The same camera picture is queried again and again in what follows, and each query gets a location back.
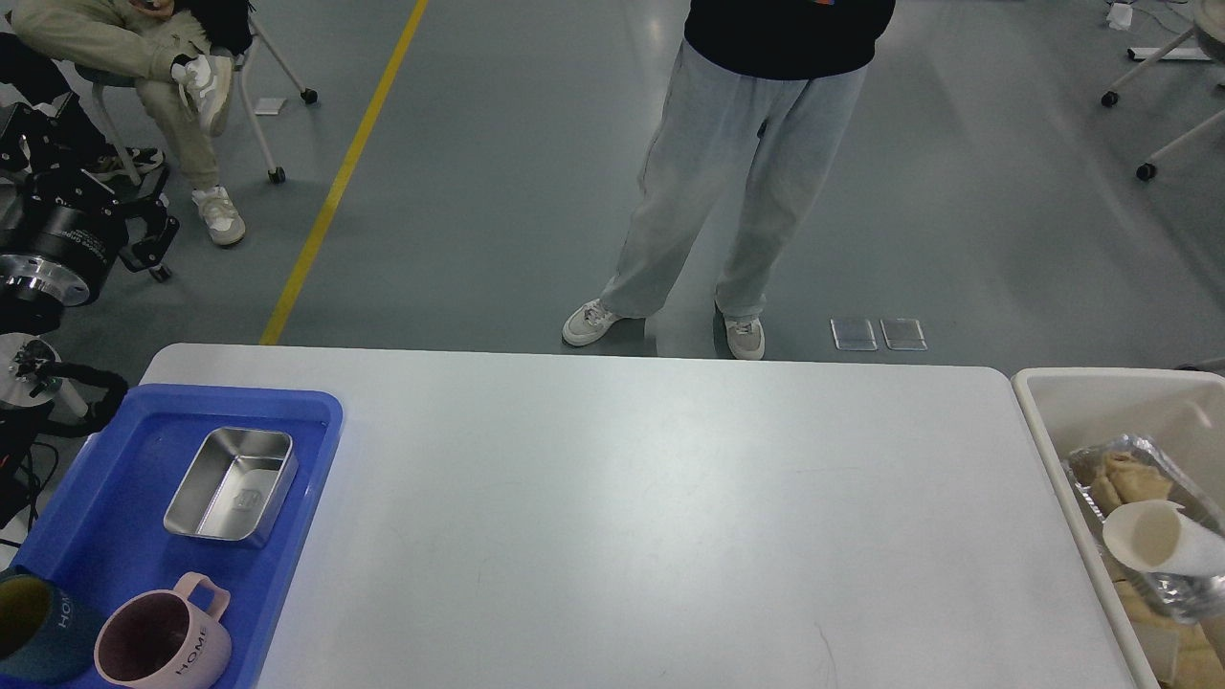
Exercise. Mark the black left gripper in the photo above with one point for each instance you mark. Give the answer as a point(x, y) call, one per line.
point(63, 252)

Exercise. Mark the stainless steel rectangular container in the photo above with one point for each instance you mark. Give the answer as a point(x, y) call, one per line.
point(234, 488)

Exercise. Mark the pink mug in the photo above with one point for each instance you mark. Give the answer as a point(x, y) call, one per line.
point(168, 638)

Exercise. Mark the brown paper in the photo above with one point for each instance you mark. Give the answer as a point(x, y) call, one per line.
point(1178, 655)
point(1123, 479)

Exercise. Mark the aluminium foil tray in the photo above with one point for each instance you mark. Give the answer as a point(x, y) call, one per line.
point(1185, 599)

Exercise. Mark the white paper cup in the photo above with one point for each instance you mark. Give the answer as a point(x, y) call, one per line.
point(1155, 536)

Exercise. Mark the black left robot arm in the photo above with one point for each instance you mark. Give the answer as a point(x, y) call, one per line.
point(42, 393)

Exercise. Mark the seated person beige clothes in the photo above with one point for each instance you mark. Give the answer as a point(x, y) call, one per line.
point(181, 55)

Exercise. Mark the dark blue mug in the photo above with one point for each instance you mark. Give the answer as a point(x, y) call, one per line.
point(47, 635)

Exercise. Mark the standing person grey trousers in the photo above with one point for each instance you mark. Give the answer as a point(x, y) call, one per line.
point(762, 87)

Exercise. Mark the clear floor plate left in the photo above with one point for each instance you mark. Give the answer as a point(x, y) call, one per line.
point(857, 334)

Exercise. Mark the clear floor plate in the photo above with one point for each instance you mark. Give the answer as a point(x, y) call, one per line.
point(903, 334)
point(857, 334)

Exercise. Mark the clear floor plate right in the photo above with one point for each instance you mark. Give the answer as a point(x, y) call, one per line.
point(903, 334)

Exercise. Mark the white plastic bin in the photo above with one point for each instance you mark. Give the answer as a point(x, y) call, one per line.
point(1073, 408)

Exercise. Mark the brown paper in bin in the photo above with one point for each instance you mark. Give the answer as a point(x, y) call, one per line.
point(1178, 655)

